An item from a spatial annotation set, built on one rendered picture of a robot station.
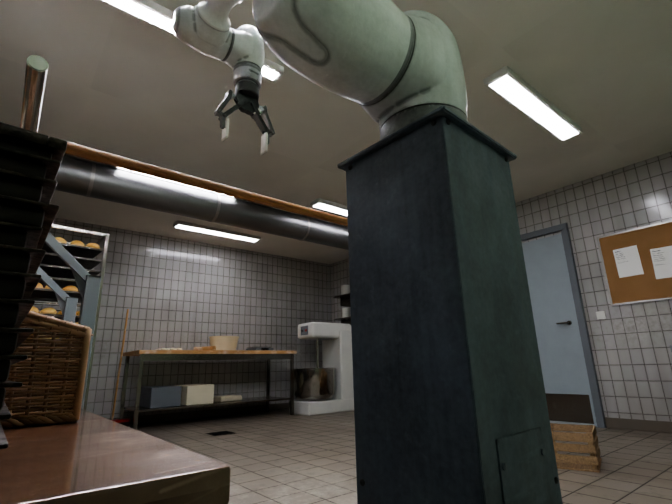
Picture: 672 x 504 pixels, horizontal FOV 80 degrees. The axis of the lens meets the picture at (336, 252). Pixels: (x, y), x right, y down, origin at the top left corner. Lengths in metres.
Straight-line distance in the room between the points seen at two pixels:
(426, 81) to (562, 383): 4.70
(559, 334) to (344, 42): 4.78
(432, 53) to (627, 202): 4.55
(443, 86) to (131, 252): 5.92
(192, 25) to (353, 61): 0.82
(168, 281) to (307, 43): 5.95
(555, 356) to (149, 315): 5.19
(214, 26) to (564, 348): 4.64
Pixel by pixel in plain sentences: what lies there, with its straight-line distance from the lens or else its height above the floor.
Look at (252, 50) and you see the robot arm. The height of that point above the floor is 1.62.
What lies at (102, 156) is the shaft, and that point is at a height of 1.19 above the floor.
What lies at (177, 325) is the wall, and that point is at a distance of 6.40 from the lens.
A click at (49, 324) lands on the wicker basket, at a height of 0.73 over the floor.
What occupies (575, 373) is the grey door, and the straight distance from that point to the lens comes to 5.15.
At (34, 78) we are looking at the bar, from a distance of 0.91.
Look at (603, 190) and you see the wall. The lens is 5.28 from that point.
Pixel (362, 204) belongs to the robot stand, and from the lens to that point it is 0.66.
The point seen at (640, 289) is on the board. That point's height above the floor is 1.31.
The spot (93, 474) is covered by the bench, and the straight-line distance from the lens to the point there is 0.41.
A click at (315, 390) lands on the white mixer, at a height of 0.33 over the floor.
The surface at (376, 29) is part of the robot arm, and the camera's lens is 0.65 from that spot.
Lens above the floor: 0.66
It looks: 16 degrees up
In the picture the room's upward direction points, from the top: 2 degrees counter-clockwise
